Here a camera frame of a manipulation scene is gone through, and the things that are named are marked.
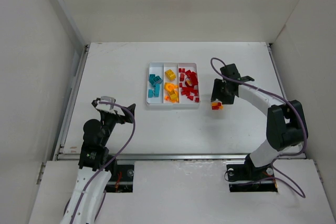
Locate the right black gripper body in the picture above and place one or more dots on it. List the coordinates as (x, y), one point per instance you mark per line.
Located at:
(220, 91)

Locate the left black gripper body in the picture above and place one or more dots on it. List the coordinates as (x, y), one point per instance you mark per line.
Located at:
(115, 116)

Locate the red orange lego pile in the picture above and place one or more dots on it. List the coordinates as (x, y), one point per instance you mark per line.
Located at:
(217, 105)

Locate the red flower duplo piece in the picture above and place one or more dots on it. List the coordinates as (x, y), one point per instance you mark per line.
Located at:
(188, 83)

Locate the yellow striped slope duplo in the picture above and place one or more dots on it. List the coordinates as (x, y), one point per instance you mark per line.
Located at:
(173, 95)

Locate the orange arch lego piece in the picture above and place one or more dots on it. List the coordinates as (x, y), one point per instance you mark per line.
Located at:
(170, 86)

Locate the yellow duplo brick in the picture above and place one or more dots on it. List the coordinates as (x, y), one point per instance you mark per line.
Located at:
(170, 75)

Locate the orange lego brick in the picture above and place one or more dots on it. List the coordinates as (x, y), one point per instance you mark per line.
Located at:
(167, 99)

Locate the teal duplo brick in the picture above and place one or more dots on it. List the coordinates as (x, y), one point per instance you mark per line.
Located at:
(150, 93)
(154, 80)

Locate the teal frog duplo piece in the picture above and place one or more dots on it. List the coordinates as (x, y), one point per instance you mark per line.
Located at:
(157, 90)

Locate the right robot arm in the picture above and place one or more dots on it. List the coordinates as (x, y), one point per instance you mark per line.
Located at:
(286, 125)

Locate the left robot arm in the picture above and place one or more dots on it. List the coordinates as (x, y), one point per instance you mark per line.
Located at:
(95, 166)

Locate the white three-compartment tray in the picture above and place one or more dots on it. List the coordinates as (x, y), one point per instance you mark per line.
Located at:
(159, 68)

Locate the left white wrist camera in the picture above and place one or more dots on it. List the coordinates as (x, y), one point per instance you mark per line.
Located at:
(104, 104)

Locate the aluminium front rail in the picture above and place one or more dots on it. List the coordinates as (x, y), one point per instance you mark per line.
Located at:
(180, 157)

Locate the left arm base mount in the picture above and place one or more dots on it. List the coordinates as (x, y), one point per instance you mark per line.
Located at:
(122, 175)

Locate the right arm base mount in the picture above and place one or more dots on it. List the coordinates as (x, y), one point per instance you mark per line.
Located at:
(243, 179)

